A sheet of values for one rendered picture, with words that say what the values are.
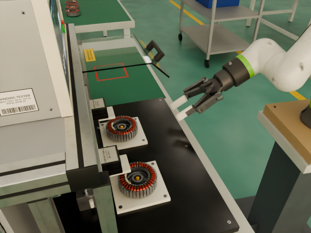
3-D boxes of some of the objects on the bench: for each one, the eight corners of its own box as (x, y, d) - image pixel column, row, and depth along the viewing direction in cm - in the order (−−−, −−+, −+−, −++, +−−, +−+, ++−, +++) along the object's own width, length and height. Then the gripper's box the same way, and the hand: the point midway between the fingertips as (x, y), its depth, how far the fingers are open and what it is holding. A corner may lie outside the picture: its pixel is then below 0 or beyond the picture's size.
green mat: (135, 46, 168) (135, 46, 168) (166, 98, 121) (166, 97, 121) (-33, 66, 147) (-34, 65, 147) (-75, 137, 100) (-75, 136, 100)
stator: (133, 120, 103) (133, 112, 100) (140, 139, 94) (140, 131, 92) (104, 125, 100) (103, 117, 98) (108, 145, 91) (108, 137, 89)
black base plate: (163, 101, 119) (163, 96, 118) (238, 231, 70) (239, 226, 69) (52, 119, 109) (51, 114, 107) (49, 288, 60) (46, 284, 58)
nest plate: (137, 119, 105) (137, 116, 104) (147, 144, 94) (147, 141, 93) (99, 125, 102) (98, 123, 101) (104, 152, 90) (104, 150, 90)
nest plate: (155, 162, 87) (155, 160, 86) (170, 200, 75) (170, 198, 74) (108, 173, 83) (108, 170, 82) (117, 214, 72) (116, 211, 71)
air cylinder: (95, 185, 79) (93, 173, 76) (98, 206, 74) (96, 194, 70) (77, 189, 78) (74, 177, 75) (79, 211, 72) (76, 199, 69)
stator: (148, 164, 84) (147, 156, 82) (163, 191, 76) (163, 182, 74) (113, 175, 81) (112, 167, 78) (126, 205, 72) (125, 197, 70)
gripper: (245, 98, 91) (187, 135, 94) (219, 72, 106) (169, 105, 108) (239, 82, 87) (178, 122, 89) (212, 58, 101) (160, 93, 104)
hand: (180, 108), depth 98 cm, fingers open, 6 cm apart
